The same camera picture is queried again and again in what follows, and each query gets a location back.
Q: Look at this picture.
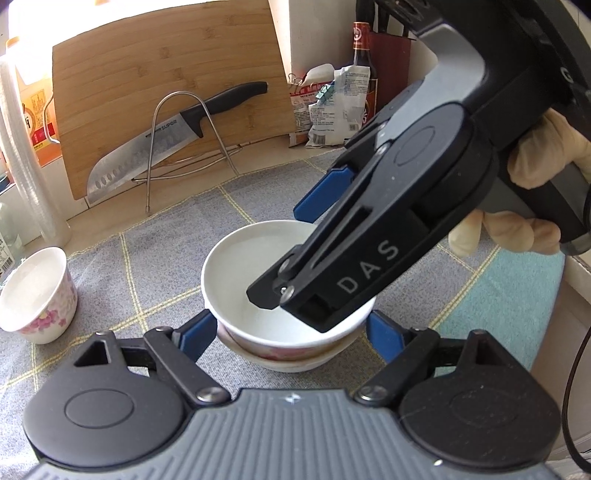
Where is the white crumpled seasoning bag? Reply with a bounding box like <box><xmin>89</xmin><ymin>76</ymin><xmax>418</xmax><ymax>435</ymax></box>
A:
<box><xmin>307</xmin><ymin>65</ymin><xmax>372</xmax><ymax>148</ymax></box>

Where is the red and white seasoning bag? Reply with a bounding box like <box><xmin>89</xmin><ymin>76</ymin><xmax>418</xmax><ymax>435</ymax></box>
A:
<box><xmin>288</xmin><ymin>80</ymin><xmax>324</xmax><ymax>148</ymax></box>

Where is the orange cooking wine jug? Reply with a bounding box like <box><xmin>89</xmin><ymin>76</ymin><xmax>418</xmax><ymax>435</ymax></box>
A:
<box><xmin>7</xmin><ymin>37</ymin><xmax>61</xmax><ymax>168</ymax></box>

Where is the white clipped bag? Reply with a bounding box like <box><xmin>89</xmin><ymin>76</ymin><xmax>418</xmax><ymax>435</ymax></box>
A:
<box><xmin>304</xmin><ymin>62</ymin><xmax>335</xmax><ymax>84</ymax></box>

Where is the black cable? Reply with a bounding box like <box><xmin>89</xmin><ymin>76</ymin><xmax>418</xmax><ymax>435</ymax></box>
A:
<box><xmin>561</xmin><ymin>318</ymin><xmax>591</xmax><ymax>480</ymax></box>

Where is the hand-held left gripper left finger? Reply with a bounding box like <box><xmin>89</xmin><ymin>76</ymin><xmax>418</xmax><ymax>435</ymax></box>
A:
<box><xmin>74</xmin><ymin>308</ymin><xmax>232</xmax><ymax>407</ymax></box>

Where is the bamboo cutting board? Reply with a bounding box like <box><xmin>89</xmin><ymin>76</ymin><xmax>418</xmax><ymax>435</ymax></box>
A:
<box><xmin>52</xmin><ymin>0</ymin><xmax>298</xmax><ymax>200</ymax></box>

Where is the metal wire rack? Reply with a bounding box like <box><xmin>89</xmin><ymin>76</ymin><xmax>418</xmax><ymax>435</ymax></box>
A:
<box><xmin>131</xmin><ymin>91</ymin><xmax>243</xmax><ymax>214</ymax></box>

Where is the person's right hand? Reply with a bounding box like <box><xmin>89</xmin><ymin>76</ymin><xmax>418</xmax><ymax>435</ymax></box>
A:
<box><xmin>450</xmin><ymin>111</ymin><xmax>591</xmax><ymax>258</ymax></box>

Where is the dark red knife block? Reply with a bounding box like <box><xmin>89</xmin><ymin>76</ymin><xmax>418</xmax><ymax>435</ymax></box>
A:
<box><xmin>369</xmin><ymin>31</ymin><xmax>413</xmax><ymax>116</ymax></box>

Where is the dark soy sauce bottle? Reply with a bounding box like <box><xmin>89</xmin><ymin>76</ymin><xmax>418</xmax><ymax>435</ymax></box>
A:
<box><xmin>353</xmin><ymin>21</ymin><xmax>380</xmax><ymax>127</ymax></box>

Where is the grey and teal checked cloth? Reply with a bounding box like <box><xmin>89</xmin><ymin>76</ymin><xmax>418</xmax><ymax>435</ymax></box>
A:
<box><xmin>0</xmin><ymin>148</ymin><xmax>566</xmax><ymax>480</ymax></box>

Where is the black-handled kitchen knife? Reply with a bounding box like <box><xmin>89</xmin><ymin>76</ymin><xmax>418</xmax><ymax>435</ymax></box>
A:
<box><xmin>87</xmin><ymin>82</ymin><xmax>269</xmax><ymax>206</ymax></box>

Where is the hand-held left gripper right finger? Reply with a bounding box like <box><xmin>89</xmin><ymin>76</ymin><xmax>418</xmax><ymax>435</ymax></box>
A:
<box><xmin>355</xmin><ymin>310</ymin><xmax>509</xmax><ymax>407</ymax></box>

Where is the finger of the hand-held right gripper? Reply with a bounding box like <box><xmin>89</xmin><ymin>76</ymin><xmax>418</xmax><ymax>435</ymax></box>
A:
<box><xmin>293</xmin><ymin>69</ymin><xmax>444</xmax><ymax>222</ymax></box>
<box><xmin>246</xmin><ymin>138</ymin><xmax>393</xmax><ymax>311</ymax></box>

